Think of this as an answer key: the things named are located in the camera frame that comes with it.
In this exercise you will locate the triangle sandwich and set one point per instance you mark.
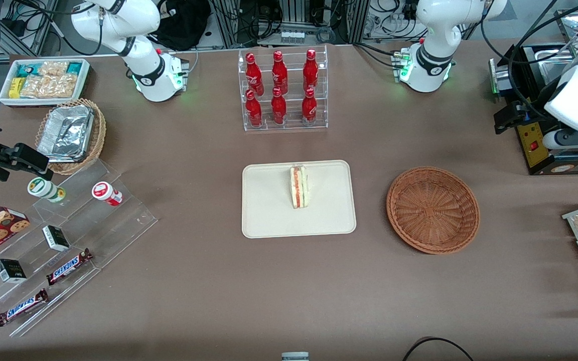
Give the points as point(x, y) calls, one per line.
point(299, 188)

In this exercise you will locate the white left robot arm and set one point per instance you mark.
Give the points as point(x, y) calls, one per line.
point(434, 30)

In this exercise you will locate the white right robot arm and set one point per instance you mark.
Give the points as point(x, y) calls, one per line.
point(118, 20)

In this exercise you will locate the aluminium foil tray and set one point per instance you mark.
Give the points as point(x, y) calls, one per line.
point(65, 133)

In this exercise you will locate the light tan wicker basket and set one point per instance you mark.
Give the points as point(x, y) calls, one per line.
point(97, 145)

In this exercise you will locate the brown round wicker basket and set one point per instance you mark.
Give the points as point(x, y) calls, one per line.
point(434, 210)

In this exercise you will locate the cream rectangular tray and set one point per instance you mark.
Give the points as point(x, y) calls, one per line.
point(269, 210)

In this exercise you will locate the green lid white cup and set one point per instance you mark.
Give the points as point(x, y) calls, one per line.
point(43, 188)

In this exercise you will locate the black food warmer yellow panel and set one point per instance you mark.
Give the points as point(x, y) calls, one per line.
point(532, 145)

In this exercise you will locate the silver control box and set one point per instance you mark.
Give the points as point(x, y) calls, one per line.
point(499, 75)

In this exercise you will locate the white plastic snack bin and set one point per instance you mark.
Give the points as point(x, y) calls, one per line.
point(38, 103)

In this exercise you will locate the yellow snack pack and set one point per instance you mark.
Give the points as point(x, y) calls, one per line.
point(15, 87)

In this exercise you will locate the large clear cracker bag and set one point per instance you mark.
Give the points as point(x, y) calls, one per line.
point(48, 86)

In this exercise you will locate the red lid white cup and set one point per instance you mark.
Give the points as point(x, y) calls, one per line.
point(104, 192)

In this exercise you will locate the small black box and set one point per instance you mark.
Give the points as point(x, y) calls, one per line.
point(10, 271)
point(55, 238)

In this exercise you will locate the blue snack pack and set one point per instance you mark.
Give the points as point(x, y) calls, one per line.
point(27, 70)

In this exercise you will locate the small clear cracker bag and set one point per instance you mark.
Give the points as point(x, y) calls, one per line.
point(54, 67)

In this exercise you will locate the teal snack pack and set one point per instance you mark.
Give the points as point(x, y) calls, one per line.
point(75, 67)

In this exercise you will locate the brown snickers bar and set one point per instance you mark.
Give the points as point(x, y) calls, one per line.
point(21, 307)
point(68, 266)

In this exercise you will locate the clear acrylic stepped stand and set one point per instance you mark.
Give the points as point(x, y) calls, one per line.
point(128, 215)

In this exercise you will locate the red cola bottle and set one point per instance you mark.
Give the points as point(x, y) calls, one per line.
point(278, 108)
point(254, 110)
point(279, 72)
point(253, 75)
point(310, 70)
point(309, 106)

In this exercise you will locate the black bag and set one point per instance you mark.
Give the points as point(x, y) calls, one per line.
point(183, 25)

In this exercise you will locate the clear acrylic bottle rack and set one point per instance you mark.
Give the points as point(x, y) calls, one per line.
point(293, 98)

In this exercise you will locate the white connector strip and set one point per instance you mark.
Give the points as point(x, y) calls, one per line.
point(291, 36)

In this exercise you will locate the small grey device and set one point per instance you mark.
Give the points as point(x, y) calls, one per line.
point(295, 357)

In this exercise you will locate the aluminium profile frame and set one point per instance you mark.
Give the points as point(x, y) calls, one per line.
point(229, 25)

